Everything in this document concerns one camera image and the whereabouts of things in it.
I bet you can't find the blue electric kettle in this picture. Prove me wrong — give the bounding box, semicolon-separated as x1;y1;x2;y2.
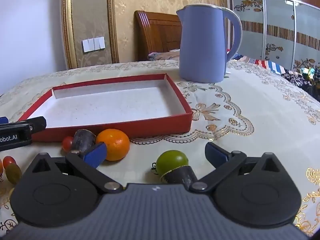
176;3;242;83

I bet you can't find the wooden bed headboard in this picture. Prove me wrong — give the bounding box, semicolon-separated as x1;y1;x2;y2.
135;10;182;61

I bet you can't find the gold picture frame moulding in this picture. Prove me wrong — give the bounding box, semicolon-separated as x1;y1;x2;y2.
61;0;119;69

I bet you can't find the green tomato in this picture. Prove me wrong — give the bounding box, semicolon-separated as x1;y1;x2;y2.
156;150;189;176

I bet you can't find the sliding door wardrobe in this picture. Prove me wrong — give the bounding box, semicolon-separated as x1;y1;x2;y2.
231;0;319;70

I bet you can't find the red cardboard tray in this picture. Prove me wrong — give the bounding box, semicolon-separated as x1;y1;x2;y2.
20;74;193;142

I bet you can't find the brown longan fruit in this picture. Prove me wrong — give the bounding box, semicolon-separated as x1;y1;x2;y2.
5;163;22;185

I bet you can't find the white wall switch panel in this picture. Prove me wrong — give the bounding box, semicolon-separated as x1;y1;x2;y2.
82;37;106;53

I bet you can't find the striped colourful bedding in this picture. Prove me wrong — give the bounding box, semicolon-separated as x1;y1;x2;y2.
233;54;319;101

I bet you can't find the pink crumpled blanket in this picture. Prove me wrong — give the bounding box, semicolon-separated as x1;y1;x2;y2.
148;49;180;61

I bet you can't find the red cherry tomato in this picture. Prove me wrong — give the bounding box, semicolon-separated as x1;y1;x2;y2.
3;156;16;169
62;136;73;152

